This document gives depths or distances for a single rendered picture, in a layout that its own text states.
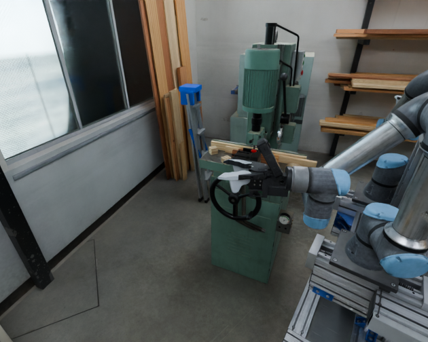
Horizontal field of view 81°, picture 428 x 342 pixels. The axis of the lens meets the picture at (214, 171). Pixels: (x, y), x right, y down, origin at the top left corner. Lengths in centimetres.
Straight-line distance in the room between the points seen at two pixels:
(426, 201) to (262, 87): 86
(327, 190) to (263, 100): 75
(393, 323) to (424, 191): 51
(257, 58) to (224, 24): 254
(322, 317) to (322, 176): 110
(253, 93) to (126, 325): 157
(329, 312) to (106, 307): 138
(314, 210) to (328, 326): 99
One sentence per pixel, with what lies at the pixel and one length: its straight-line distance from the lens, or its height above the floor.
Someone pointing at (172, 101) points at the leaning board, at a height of 94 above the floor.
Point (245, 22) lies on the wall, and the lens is 377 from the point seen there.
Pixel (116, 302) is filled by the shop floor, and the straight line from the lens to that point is 200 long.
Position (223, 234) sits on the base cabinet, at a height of 35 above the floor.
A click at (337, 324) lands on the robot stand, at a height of 21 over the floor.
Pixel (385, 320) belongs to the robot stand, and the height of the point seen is 73.
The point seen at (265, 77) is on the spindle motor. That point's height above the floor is 138.
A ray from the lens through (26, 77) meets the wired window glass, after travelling 203.
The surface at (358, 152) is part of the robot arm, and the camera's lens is 87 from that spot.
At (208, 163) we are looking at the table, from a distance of 152.
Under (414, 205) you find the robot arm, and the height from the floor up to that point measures 118.
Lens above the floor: 159
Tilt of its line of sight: 30 degrees down
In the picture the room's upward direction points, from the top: straight up
